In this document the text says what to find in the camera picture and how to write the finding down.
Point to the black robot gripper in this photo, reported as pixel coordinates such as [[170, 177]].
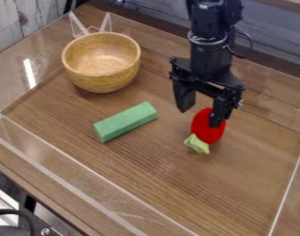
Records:
[[205, 73]]

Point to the red plush radish toy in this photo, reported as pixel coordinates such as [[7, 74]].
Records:
[[202, 134]]

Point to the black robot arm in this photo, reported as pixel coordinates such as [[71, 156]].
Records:
[[213, 18]]

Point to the green rectangular block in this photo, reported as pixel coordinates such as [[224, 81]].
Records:
[[125, 121]]

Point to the wooden bowl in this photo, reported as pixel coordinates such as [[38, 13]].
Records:
[[102, 61]]

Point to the clear acrylic tray enclosure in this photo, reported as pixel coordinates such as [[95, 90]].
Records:
[[142, 185]]

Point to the black metal table frame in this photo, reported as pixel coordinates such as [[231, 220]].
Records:
[[42, 229]]

